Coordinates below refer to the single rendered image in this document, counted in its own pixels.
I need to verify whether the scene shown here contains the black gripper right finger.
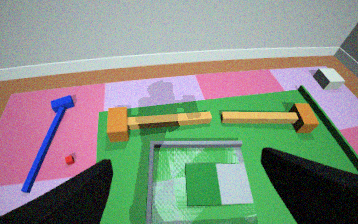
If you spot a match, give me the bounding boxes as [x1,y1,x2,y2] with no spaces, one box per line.
[260,147,358,224]

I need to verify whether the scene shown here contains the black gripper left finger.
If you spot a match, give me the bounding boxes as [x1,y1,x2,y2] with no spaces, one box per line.
[0,159,113,224]

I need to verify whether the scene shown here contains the green rectangular mat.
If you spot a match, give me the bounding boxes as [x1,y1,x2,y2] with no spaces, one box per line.
[96,90,358,224]

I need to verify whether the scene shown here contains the white block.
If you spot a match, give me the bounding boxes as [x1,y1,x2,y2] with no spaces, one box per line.
[313,68,345,90]

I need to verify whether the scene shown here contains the small red block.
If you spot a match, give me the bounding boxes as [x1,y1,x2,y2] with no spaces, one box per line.
[65,155,75,165]

